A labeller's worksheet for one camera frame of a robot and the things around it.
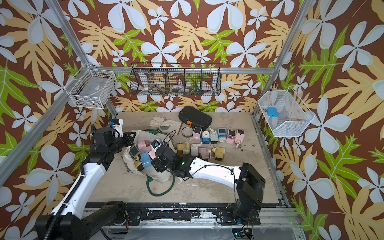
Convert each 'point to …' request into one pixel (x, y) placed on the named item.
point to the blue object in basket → (272, 112)
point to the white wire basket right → (294, 116)
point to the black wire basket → (175, 79)
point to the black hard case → (195, 117)
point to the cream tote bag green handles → (159, 183)
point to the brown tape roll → (187, 131)
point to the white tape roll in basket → (177, 88)
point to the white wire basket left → (92, 88)
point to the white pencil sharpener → (194, 149)
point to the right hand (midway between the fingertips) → (156, 156)
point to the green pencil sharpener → (214, 138)
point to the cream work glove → (165, 126)
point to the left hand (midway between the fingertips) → (135, 131)
